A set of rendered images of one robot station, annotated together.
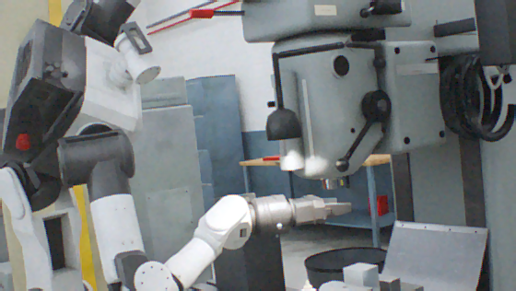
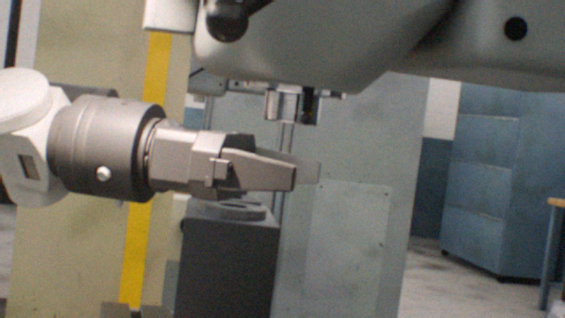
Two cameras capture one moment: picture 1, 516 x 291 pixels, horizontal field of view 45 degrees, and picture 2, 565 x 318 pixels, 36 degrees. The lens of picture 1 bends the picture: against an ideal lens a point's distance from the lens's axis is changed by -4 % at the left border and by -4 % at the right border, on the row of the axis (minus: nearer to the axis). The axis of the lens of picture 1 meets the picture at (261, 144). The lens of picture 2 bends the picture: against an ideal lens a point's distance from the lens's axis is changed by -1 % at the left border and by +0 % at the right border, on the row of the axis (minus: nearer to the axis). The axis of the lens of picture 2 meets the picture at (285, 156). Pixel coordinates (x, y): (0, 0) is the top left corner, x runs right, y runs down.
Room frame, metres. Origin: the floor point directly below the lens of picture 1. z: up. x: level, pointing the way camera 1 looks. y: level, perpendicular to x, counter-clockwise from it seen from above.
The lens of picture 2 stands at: (0.80, -0.44, 1.29)
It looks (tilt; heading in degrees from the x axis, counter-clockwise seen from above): 3 degrees down; 23
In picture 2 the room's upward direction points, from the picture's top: 7 degrees clockwise
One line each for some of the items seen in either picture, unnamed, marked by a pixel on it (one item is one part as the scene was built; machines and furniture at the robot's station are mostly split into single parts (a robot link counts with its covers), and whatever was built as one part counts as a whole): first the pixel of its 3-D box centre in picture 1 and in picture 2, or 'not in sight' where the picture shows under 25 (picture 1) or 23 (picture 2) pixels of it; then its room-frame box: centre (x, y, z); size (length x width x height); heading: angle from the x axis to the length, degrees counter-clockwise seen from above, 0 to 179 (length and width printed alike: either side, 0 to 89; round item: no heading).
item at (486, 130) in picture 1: (466, 98); not in sight; (1.46, -0.49, 1.45); 0.18 x 0.16 x 0.21; 126
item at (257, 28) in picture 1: (327, 13); not in sight; (1.49, -0.19, 1.68); 0.34 x 0.24 x 0.10; 126
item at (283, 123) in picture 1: (282, 123); not in sight; (1.31, -0.05, 1.44); 0.07 x 0.07 x 0.06
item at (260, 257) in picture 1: (245, 256); (222, 273); (1.85, 0.08, 1.06); 0.22 x 0.12 x 0.20; 29
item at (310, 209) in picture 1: (293, 213); (170, 159); (1.45, -0.05, 1.24); 0.13 x 0.12 x 0.10; 11
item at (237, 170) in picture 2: (338, 209); (255, 173); (1.41, -0.15, 1.24); 0.06 x 0.02 x 0.03; 101
